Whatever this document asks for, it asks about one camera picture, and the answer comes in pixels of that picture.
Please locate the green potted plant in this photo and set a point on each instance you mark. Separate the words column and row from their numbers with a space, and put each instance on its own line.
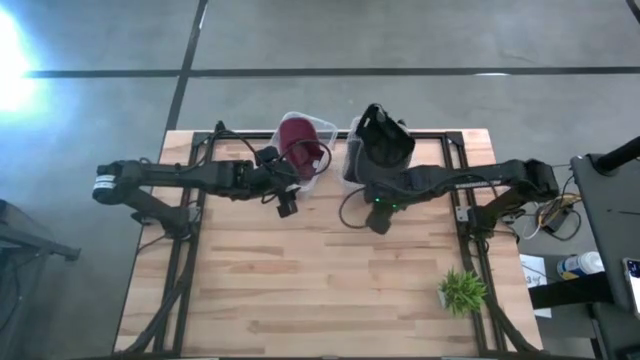
column 462, row 292

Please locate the red baseball cap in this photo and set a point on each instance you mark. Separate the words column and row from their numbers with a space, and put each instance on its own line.
column 300, row 140

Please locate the grey metal bracket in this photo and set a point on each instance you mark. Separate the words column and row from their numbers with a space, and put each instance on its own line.
column 463, row 214

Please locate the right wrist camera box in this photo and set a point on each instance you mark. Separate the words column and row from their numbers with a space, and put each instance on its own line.
column 381, row 220

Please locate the smartphone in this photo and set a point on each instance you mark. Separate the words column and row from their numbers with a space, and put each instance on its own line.
column 633, row 287

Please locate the black pole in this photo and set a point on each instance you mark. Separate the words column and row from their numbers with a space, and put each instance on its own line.
column 620, row 155

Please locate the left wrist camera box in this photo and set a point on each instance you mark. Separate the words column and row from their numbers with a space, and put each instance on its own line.
column 287, row 206

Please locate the white paper sheet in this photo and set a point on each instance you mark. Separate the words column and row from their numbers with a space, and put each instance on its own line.
column 536, row 272

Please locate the dark grey side desk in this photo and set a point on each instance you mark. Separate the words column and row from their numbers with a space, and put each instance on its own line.
column 610, row 220

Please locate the dark grey cart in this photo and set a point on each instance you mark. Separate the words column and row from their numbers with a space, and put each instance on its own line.
column 25, row 235

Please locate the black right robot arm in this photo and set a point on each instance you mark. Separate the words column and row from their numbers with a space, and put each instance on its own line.
column 500, row 175

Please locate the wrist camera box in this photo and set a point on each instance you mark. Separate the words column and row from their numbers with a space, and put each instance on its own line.
column 381, row 220
column 287, row 206

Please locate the black aluminium frame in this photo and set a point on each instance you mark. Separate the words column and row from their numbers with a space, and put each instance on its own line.
column 425, row 134

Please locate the clear plastic bin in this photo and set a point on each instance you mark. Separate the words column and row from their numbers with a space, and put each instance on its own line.
column 350, row 150
column 330, row 131

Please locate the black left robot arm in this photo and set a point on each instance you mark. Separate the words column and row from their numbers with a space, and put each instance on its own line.
column 190, row 175

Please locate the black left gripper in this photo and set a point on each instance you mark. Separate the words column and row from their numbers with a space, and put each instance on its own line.
column 272, row 180

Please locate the black power adapter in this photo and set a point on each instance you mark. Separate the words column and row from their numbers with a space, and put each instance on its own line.
column 556, row 220

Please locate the white labelled canister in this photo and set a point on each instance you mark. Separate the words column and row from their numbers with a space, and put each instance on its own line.
column 580, row 265

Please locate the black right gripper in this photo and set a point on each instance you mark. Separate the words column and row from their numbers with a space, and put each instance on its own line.
column 385, row 192

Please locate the dark grey baseball cap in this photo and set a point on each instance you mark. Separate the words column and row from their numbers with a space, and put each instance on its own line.
column 387, row 145

